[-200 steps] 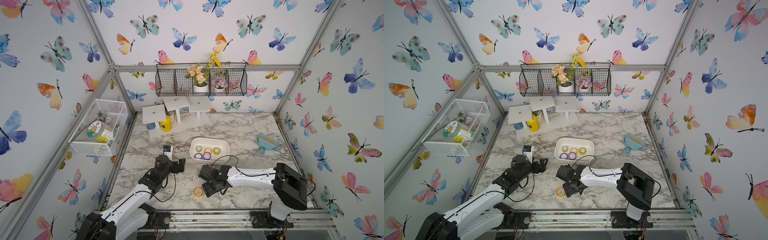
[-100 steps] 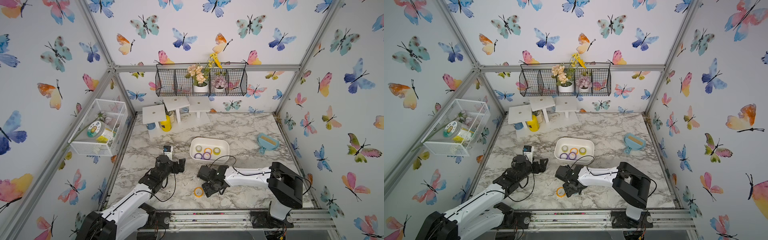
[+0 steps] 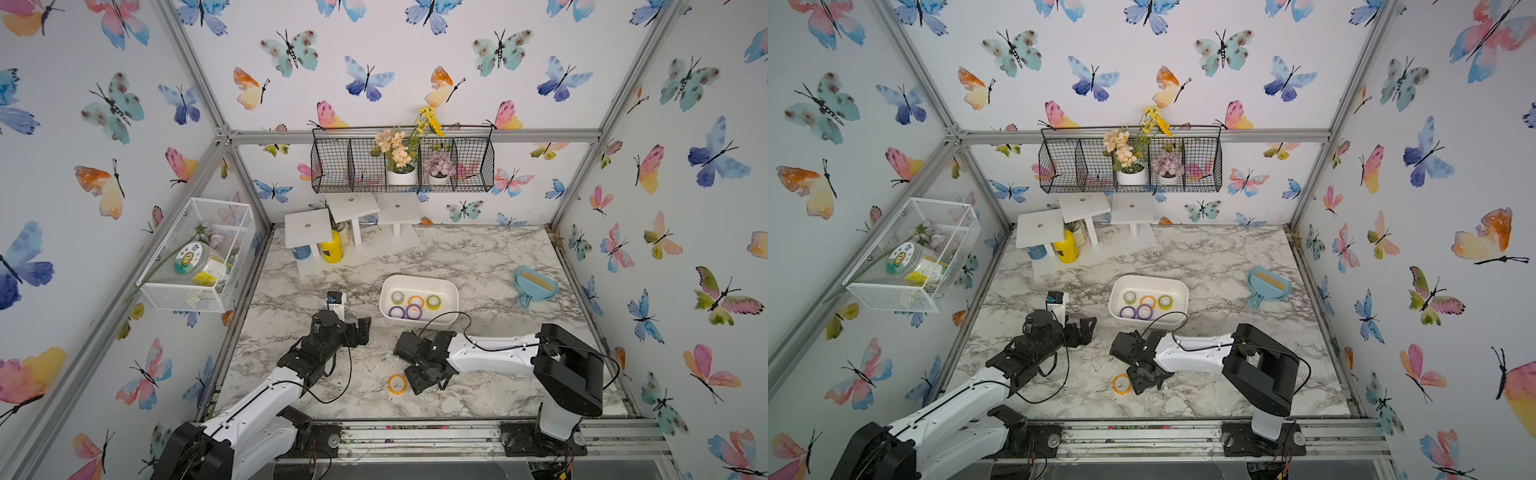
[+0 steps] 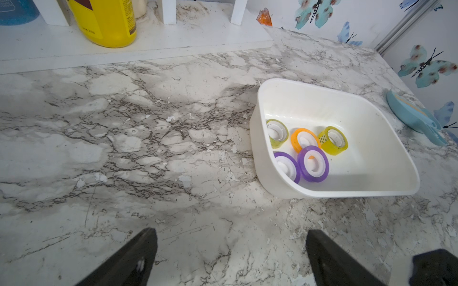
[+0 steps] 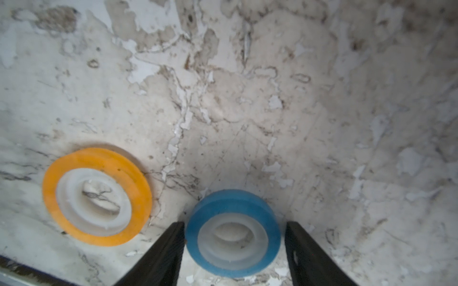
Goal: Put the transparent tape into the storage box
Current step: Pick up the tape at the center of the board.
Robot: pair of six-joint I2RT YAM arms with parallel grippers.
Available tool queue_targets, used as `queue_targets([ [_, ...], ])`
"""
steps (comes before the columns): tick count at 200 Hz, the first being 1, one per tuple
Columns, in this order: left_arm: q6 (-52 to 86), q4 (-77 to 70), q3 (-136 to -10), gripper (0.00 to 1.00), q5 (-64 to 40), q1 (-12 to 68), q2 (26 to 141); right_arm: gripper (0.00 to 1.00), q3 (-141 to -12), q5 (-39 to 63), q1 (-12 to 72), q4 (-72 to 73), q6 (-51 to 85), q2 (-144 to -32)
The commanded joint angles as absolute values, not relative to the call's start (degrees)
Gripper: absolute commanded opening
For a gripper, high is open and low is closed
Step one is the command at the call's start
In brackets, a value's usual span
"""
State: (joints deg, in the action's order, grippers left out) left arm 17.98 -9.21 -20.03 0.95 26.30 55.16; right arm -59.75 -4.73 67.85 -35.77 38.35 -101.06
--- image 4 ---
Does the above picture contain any glass jar behind bottle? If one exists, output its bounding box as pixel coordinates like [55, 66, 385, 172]
[131, 0, 147, 19]

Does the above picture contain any purple tape roll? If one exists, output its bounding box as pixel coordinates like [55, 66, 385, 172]
[298, 145, 330, 182]
[274, 152, 301, 184]

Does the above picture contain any pale green tape roll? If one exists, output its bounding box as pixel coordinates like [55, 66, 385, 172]
[266, 119, 289, 149]

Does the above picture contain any blue cup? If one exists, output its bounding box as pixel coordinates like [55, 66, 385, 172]
[0, 0, 39, 26]

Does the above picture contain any yellow-green tape roll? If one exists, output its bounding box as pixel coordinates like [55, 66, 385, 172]
[318, 126, 349, 156]

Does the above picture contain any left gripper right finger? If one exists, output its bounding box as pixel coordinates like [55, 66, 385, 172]
[305, 230, 383, 286]

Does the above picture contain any white tiered stand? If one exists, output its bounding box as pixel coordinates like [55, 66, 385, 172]
[1, 1, 273, 75]

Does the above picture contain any orange tape roll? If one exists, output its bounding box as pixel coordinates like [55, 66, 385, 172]
[291, 128, 321, 153]

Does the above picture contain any yellow bottle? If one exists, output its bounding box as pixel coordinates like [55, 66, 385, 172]
[68, 0, 137, 48]

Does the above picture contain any white storage box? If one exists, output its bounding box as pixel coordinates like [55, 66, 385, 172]
[249, 79, 420, 199]

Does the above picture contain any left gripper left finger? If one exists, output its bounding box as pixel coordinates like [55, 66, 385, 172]
[78, 228, 157, 286]

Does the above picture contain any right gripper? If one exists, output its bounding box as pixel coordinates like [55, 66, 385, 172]
[409, 249, 458, 286]

